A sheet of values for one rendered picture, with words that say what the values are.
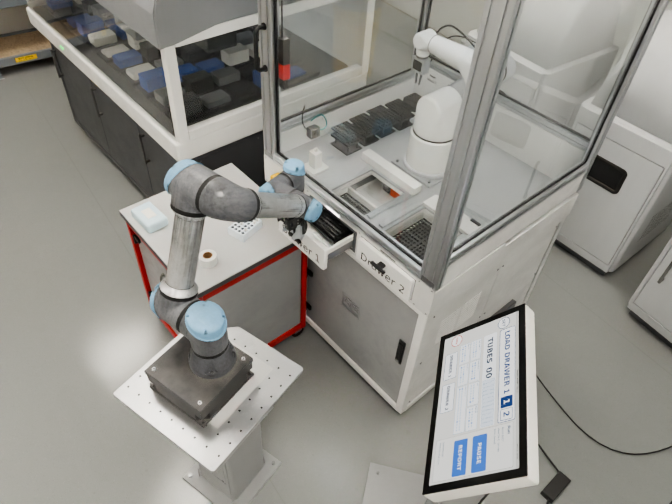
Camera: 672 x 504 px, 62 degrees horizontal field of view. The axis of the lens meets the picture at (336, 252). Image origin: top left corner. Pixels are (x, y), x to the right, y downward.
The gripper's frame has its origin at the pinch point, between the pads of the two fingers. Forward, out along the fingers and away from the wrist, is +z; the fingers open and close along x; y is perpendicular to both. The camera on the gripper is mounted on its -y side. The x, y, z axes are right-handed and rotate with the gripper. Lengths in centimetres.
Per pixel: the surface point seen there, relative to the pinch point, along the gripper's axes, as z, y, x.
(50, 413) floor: 91, 104, -51
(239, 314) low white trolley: 43, 23, -12
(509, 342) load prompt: -25, -3, 90
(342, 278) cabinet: 31.6, -19.0, 7.7
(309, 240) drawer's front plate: -0.5, -1.3, 5.4
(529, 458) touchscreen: -29, 23, 114
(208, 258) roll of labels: 10.8, 29.2, -20.0
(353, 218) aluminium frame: -7.9, -17.4, 12.1
